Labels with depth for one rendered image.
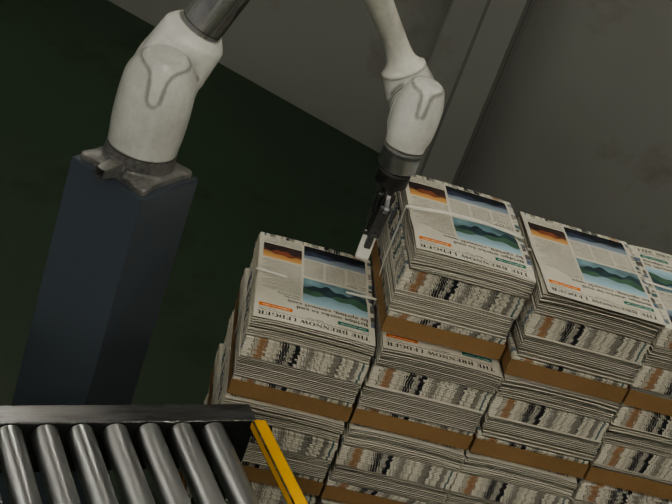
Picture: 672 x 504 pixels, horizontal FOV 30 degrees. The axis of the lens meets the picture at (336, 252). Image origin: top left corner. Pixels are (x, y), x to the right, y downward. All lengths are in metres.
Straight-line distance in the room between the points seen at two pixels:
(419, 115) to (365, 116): 3.13
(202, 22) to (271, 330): 0.68
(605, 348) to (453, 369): 0.34
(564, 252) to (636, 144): 2.39
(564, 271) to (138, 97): 1.01
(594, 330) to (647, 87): 2.53
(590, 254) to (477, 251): 0.33
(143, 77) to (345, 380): 0.80
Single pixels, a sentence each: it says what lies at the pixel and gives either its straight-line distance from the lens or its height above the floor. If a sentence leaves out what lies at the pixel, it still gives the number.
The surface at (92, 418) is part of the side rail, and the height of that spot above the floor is 0.80.
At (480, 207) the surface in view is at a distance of 2.99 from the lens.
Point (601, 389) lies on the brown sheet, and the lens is 2.91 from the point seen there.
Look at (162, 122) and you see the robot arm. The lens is 2.63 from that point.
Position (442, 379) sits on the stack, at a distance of 2.83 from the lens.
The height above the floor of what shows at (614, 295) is 1.07.
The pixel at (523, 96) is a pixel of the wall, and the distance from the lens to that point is 5.43.
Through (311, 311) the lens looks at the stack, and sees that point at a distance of 2.79.
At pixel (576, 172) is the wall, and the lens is 5.41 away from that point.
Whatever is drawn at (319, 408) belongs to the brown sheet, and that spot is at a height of 0.62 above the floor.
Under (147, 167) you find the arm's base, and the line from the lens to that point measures 2.68.
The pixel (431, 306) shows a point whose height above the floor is 0.93.
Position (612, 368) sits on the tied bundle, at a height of 0.92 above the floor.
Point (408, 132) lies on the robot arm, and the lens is 2.67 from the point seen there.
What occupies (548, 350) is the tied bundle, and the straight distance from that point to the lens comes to 2.82.
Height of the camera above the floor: 2.25
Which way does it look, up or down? 28 degrees down
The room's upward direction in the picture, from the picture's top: 20 degrees clockwise
